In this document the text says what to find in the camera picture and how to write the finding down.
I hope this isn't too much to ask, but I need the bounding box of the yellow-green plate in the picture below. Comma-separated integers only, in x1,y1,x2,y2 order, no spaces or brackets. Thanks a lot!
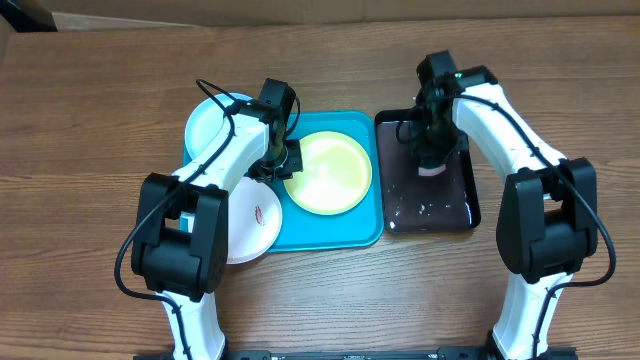
284,131,373,216

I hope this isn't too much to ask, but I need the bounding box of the light blue plate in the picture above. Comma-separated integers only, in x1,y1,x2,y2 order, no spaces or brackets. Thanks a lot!
182,99,266,165

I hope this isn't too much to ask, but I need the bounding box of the green scrubbing sponge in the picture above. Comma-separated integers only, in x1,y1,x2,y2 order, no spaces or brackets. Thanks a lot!
418,157,448,177

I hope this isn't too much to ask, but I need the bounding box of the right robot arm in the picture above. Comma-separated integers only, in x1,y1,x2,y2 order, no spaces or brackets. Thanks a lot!
410,51,598,359

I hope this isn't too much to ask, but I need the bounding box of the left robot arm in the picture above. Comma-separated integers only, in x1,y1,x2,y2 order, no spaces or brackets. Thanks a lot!
114,79,303,359

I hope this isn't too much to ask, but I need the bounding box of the teal plastic tray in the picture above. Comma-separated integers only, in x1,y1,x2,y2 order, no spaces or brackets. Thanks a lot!
178,110,385,254

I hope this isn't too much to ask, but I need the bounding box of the black rectangular tray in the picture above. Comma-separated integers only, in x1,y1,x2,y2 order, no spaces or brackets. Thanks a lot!
374,109,481,233

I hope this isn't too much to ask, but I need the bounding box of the pink white plate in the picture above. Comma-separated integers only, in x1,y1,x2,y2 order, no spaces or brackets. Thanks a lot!
227,177,282,265

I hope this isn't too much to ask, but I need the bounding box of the dark object top-left corner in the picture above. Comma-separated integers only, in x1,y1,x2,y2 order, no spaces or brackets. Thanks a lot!
1,0,57,33

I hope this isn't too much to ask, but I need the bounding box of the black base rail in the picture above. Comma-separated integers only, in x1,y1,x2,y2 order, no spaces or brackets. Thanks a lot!
133,344,579,360

